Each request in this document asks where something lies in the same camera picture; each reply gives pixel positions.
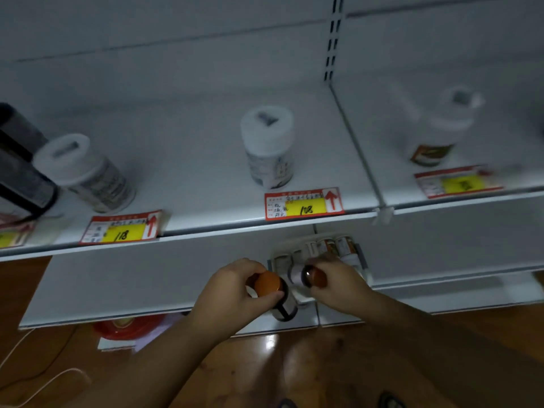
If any person's right hand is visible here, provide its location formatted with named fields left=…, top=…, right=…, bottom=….
left=303, top=254, right=377, bottom=318

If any orange-capped white bottle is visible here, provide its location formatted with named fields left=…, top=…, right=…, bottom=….
left=254, top=271, right=298, bottom=322

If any white plastic shelf clip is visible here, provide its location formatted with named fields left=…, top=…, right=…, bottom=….
left=373, top=205, right=395, bottom=226

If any person's left hand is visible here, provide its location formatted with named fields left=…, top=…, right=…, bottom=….
left=189, top=258, right=284, bottom=341

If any person's left forearm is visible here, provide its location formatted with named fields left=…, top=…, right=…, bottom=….
left=64, top=312, right=224, bottom=408

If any slotted white shelf upright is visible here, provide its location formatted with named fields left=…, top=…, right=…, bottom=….
left=323, top=0, right=346, bottom=84

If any red tape roll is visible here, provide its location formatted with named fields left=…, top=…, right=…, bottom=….
left=93, top=314, right=167, bottom=341

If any red and yellow price tag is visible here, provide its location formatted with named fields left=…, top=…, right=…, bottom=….
left=78, top=210, right=164, bottom=245
left=0, top=222, right=37, bottom=250
left=264, top=187, right=345, bottom=221
left=414, top=165, right=505, bottom=199

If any white cable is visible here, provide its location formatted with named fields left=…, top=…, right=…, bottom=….
left=0, top=327, right=92, bottom=408

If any dark orange-capped bottle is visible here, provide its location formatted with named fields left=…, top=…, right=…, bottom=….
left=288, top=263, right=328, bottom=290

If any white low shelf board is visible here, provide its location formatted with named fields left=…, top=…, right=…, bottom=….
left=18, top=208, right=544, bottom=338

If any white lidded labelled bottle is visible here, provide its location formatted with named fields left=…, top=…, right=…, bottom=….
left=33, top=133, right=136, bottom=214
left=240, top=105, right=295, bottom=191

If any person's right forearm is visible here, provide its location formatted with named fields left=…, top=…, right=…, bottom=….
left=353, top=291, right=544, bottom=408

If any black cylindrical container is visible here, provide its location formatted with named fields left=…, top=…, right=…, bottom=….
left=0, top=103, right=48, bottom=163
left=0, top=148, right=60, bottom=222

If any white bottle with brown label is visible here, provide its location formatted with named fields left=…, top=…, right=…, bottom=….
left=405, top=85, right=485, bottom=168

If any white metal shelf board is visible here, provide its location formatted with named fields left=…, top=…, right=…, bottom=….
left=331, top=51, right=544, bottom=216
left=0, top=82, right=382, bottom=263

